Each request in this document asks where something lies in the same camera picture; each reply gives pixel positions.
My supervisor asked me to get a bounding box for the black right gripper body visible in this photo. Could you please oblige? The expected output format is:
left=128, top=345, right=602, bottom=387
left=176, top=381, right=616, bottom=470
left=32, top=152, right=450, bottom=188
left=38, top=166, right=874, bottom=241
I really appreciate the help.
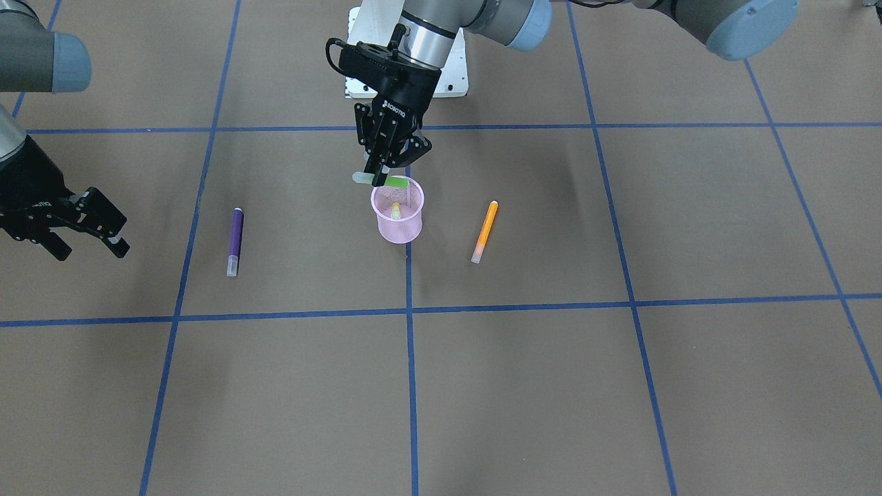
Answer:
left=1, top=137, right=74, bottom=242

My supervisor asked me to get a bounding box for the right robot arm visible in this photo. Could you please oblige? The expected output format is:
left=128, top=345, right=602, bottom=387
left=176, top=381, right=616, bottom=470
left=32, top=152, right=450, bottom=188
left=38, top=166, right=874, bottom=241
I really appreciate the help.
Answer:
left=1, top=1, right=130, bottom=261

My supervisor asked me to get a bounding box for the green highlighter pen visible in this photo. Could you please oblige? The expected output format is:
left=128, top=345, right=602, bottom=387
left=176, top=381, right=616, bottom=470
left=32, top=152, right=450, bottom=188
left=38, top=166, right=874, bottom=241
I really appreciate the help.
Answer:
left=352, top=172, right=410, bottom=189

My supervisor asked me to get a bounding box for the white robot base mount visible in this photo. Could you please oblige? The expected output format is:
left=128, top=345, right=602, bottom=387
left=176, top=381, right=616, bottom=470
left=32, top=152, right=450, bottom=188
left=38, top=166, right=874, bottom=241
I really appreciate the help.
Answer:
left=345, top=0, right=469, bottom=99

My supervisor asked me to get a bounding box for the purple highlighter pen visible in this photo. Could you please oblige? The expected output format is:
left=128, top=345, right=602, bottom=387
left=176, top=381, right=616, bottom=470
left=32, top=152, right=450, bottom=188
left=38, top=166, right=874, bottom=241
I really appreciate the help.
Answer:
left=226, top=207, right=245, bottom=278

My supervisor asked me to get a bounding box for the pink mesh pen holder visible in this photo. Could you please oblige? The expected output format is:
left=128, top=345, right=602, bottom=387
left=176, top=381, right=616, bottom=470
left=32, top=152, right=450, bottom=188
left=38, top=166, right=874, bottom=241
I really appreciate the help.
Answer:
left=371, top=176, right=426, bottom=245

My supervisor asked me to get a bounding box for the orange highlighter pen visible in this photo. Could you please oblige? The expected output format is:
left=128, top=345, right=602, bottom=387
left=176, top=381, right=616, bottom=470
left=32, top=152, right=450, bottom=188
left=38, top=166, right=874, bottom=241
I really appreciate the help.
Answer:
left=471, top=200, right=499, bottom=264

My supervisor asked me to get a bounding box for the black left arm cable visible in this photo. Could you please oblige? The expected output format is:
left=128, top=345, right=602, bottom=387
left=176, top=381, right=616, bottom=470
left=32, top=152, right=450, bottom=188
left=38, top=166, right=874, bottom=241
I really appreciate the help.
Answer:
left=325, top=38, right=359, bottom=76

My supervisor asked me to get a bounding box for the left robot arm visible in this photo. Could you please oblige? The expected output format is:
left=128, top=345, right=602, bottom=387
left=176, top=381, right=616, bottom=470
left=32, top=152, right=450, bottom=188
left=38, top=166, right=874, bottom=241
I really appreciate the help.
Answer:
left=325, top=1, right=799, bottom=187

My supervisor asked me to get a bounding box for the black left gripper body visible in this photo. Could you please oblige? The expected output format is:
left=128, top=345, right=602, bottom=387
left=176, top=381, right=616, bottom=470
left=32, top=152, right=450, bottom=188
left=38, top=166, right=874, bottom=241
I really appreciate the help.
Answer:
left=338, top=42, right=442, bottom=138

